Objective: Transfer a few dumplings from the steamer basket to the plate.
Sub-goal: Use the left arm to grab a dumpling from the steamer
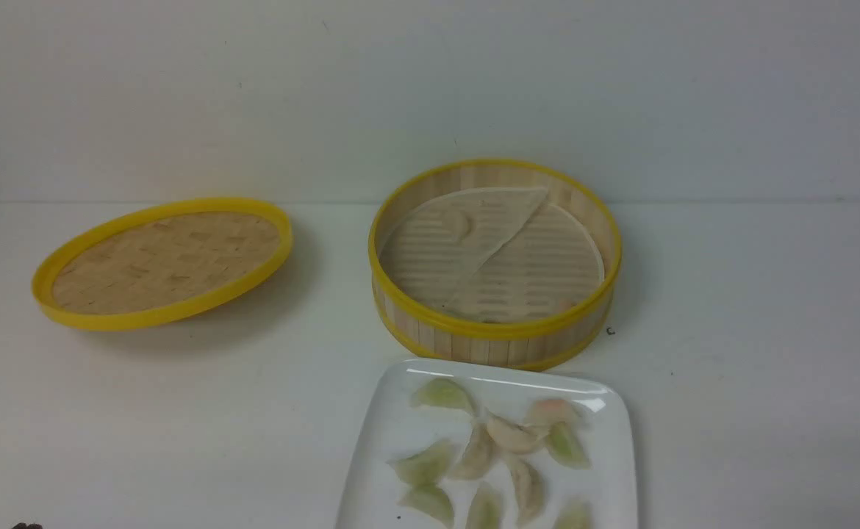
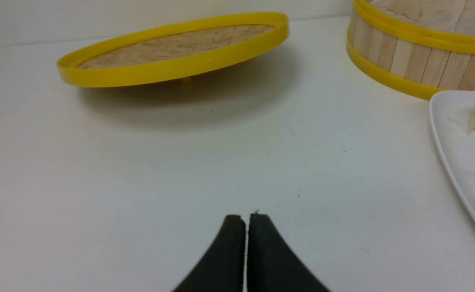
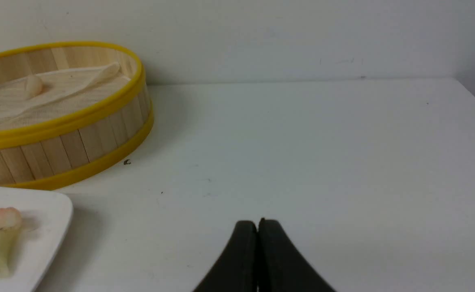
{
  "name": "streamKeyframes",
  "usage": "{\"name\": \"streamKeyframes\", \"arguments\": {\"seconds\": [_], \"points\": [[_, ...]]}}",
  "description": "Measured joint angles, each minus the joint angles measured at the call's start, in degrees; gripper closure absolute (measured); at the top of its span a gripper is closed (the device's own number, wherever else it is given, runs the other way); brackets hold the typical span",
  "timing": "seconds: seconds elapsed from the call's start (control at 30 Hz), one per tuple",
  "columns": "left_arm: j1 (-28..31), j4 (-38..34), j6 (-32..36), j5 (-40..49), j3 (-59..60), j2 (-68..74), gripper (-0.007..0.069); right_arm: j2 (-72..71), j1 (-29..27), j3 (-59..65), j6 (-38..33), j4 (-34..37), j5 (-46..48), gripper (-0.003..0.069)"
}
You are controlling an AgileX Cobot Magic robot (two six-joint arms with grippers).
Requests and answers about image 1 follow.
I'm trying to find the white rectangular plate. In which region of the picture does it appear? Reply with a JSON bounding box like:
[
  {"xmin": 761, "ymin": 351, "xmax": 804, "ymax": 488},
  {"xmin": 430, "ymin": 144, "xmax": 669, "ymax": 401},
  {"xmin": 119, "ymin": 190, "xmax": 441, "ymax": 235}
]
[{"xmin": 335, "ymin": 359, "xmax": 639, "ymax": 528}]

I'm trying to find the beige dumpling middle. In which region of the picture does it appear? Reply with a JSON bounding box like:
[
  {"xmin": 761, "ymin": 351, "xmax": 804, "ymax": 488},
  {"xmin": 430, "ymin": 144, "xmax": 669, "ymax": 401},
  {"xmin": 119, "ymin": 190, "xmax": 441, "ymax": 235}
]
[{"xmin": 446, "ymin": 421, "xmax": 497, "ymax": 481}]

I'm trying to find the green dumpling bottom right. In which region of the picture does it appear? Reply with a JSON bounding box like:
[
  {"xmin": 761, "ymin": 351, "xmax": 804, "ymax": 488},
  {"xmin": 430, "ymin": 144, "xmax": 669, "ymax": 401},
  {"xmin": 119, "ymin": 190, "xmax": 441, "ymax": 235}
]
[{"xmin": 552, "ymin": 497, "xmax": 592, "ymax": 529}]

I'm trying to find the yellow-rimmed bamboo steamer basket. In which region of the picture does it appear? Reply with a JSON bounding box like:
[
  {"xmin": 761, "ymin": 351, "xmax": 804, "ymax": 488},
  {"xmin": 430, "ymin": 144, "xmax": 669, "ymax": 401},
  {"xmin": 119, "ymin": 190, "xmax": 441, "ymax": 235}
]
[{"xmin": 368, "ymin": 159, "xmax": 623, "ymax": 371}]

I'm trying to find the beige dumpling lower right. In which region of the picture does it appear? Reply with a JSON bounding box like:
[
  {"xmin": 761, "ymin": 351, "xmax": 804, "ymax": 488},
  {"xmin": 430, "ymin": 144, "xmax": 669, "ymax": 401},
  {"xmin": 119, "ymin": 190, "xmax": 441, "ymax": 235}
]
[{"xmin": 503, "ymin": 454, "xmax": 545, "ymax": 528}]

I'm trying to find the green dumpling top left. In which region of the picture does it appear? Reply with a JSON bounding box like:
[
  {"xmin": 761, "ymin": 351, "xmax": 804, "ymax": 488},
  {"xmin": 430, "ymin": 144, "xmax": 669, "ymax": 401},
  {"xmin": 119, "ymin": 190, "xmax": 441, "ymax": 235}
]
[{"xmin": 409, "ymin": 378, "xmax": 476, "ymax": 417}]

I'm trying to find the pink dumpling top right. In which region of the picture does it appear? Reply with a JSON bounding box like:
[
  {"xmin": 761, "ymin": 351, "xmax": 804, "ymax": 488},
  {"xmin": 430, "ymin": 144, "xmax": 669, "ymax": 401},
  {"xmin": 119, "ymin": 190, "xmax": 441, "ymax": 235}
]
[{"xmin": 523, "ymin": 398, "xmax": 584, "ymax": 428}]

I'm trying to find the green dumpling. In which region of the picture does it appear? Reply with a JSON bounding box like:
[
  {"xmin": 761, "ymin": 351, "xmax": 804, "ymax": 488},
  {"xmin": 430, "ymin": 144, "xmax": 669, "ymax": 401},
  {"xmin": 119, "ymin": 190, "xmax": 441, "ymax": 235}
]
[
  {"xmin": 397, "ymin": 483, "xmax": 456, "ymax": 528},
  {"xmin": 387, "ymin": 439, "xmax": 456, "ymax": 488},
  {"xmin": 552, "ymin": 497, "xmax": 592, "ymax": 529},
  {"xmin": 465, "ymin": 481, "xmax": 504, "ymax": 529},
  {"xmin": 409, "ymin": 378, "xmax": 476, "ymax": 417},
  {"xmin": 544, "ymin": 422, "xmax": 591, "ymax": 469}
]

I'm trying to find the green dumpling lower left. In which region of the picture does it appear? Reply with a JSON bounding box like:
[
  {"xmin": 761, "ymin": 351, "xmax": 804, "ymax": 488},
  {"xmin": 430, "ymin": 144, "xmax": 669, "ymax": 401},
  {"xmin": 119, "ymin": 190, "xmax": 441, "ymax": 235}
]
[{"xmin": 397, "ymin": 483, "xmax": 456, "ymax": 528}]

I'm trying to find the beige dumpling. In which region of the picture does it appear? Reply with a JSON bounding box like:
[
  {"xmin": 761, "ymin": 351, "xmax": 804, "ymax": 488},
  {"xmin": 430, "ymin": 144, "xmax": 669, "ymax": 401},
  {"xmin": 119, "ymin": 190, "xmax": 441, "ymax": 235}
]
[
  {"xmin": 503, "ymin": 454, "xmax": 545, "ymax": 528},
  {"xmin": 486, "ymin": 413, "xmax": 550, "ymax": 455},
  {"xmin": 446, "ymin": 421, "xmax": 497, "ymax": 481}
]

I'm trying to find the green dumpling bottom centre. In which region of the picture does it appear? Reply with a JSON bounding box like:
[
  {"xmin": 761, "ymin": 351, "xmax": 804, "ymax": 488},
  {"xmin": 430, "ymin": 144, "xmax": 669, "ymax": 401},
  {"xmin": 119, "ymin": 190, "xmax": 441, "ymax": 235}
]
[{"xmin": 465, "ymin": 481, "xmax": 504, "ymax": 529}]

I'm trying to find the yellow-rimmed bamboo steamer lid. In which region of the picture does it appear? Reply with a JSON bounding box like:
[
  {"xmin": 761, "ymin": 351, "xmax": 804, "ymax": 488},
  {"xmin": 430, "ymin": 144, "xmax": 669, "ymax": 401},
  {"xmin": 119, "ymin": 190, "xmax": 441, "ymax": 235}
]
[{"xmin": 31, "ymin": 197, "xmax": 293, "ymax": 332}]

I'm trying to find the beige dumpling centre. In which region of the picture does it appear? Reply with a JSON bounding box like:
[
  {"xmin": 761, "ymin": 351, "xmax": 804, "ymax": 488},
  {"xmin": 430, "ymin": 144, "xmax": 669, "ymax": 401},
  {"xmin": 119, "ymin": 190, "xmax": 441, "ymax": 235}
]
[{"xmin": 486, "ymin": 413, "xmax": 550, "ymax": 455}]

